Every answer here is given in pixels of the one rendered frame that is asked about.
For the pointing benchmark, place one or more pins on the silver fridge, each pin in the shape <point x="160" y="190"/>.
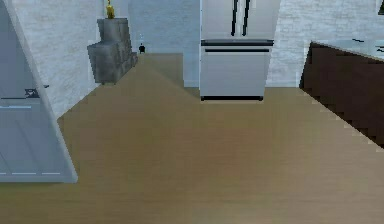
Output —
<point x="235" y="70"/>

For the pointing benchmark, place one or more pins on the small black bottle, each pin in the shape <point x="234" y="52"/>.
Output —
<point x="142" y="48"/>

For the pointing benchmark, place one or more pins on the grey stepped cabinet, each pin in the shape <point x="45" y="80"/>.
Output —
<point x="111" y="53"/>

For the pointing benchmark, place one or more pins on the yellow figurine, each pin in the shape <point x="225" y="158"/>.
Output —
<point x="110" y="10"/>

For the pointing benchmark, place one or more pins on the dark brown kitchen counter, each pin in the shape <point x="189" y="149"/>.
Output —
<point x="346" y="80"/>

